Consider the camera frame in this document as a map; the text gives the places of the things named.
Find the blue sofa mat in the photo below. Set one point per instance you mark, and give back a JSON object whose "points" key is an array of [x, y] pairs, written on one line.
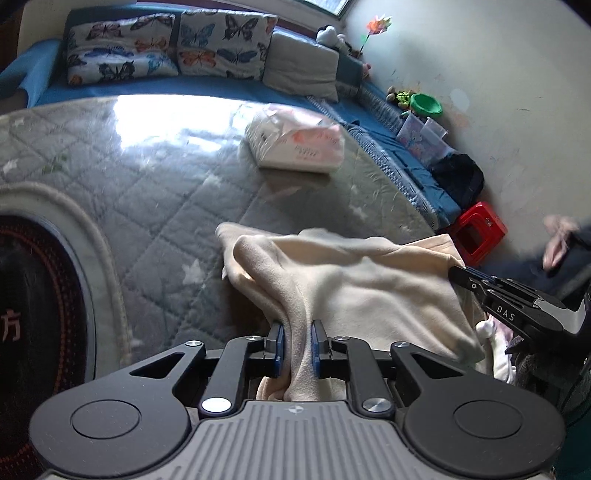
{"points": [[184, 87]]}

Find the green plastic basin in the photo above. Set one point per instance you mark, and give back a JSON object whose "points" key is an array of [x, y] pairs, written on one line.
{"points": [[425, 104]]}

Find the window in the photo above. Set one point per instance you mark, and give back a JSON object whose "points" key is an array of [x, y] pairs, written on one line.
{"points": [[334, 5]]}

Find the small white cloth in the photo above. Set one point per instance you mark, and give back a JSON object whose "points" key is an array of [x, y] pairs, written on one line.
{"points": [[498, 355]]}

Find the red plastic stool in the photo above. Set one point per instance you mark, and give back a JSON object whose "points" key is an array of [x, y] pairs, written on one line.
{"points": [[482, 226]]}

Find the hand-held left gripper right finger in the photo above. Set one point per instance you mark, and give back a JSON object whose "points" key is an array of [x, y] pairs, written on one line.
{"points": [[316, 350]]}

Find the round dark heater with rim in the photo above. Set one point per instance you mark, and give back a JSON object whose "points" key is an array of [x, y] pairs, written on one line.
{"points": [[41, 323]]}

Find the grey quilted mattress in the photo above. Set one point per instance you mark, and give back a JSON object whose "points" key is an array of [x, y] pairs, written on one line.
{"points": [[161, 184]]}

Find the white tissue pack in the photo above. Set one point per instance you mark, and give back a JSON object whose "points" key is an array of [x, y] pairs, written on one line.
{"points": [[295, 143]]}

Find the dark cloth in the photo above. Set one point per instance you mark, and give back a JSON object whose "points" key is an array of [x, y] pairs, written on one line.
{"points": [[531, 272]]}

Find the teal cushion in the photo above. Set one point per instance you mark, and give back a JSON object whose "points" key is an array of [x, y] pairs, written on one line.
{"points": [[348, 74]]}

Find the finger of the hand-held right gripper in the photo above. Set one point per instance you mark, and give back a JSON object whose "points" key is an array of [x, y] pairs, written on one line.
{"points": [[471, 280]]}

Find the clear plastic storage box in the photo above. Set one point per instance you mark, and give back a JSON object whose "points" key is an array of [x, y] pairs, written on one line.
{"points": [[425, 138]]}

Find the pale pink blurred thing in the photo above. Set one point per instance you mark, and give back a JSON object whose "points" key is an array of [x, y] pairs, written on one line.
{"points": [[561, 242]]}

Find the beige cloth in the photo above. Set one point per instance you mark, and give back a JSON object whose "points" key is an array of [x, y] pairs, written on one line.
{"points": [[360, 295]]}

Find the colourful pinwheel toy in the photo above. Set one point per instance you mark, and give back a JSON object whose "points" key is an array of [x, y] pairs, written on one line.
{"points": [[375, 32]]}

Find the grey cushion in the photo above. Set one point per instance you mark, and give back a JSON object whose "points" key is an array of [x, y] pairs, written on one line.
{"points": [[302, 67]]}

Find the black backpack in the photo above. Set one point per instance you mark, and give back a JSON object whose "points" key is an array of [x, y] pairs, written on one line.
{"points": [[459, 180]]}

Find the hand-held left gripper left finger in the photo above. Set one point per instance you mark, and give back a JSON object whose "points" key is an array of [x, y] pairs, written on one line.
{"points": [[280, 350]]}

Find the white plush toy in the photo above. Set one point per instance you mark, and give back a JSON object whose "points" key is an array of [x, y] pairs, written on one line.
{"points": [[332, 39]]}

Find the small green yellow toy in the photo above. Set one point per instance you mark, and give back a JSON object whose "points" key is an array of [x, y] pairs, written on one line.
{"points": [[399, 98]]}

